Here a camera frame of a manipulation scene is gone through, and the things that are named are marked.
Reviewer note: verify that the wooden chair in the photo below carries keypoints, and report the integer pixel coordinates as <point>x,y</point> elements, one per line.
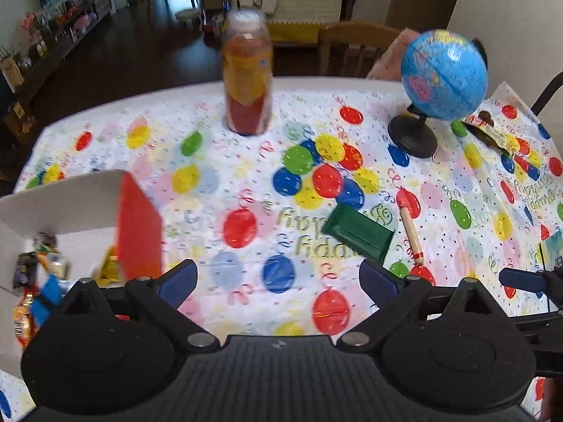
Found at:
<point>344,47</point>

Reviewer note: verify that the red and white cardboard box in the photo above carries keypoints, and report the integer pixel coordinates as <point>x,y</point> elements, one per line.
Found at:
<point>87,214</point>

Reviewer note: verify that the orange chips bag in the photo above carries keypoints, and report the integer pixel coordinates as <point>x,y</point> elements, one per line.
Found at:
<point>23,319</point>

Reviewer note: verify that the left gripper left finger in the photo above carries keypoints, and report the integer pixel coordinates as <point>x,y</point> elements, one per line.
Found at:
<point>158,301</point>

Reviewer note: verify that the packaged brown egg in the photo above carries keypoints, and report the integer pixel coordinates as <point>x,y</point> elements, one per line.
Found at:
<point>48,255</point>

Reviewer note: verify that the dark wrapper near globe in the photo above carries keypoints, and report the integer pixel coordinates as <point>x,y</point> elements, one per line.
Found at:
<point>482,126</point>

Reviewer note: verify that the blue cookie snack packet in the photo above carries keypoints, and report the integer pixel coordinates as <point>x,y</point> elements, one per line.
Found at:
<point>46,300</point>

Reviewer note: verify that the tv console cabinet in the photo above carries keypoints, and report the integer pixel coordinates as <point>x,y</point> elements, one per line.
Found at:
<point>60,43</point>

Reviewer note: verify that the sausage stick snack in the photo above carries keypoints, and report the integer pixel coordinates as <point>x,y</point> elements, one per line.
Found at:
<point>412,236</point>

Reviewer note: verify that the orange juice bottle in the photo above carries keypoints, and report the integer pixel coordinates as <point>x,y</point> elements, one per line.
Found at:
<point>247,72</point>

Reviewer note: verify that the blue desk globe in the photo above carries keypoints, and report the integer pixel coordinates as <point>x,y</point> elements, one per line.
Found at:
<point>445,77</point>

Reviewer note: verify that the small round stool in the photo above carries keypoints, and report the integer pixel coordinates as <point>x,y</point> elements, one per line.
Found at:
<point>189,18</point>

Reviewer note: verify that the person right hand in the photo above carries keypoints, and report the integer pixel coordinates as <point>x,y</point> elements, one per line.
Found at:
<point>552,404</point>

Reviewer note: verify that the balloon pattern tablecloth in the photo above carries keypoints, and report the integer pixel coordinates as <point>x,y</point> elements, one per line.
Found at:
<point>250,210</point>

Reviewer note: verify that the yellow snack packet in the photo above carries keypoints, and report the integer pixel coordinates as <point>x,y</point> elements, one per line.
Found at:
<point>108,272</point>

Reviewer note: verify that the sofa with cream cover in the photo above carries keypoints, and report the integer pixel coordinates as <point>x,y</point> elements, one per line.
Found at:
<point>295,22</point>

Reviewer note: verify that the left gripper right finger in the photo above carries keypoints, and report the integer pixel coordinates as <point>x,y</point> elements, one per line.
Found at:
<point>397,300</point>

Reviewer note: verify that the black sesame snack packet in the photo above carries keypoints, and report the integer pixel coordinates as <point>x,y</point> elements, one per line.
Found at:
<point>25,271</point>

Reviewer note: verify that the green snack packet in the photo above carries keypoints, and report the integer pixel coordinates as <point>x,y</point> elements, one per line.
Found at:
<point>359,233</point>

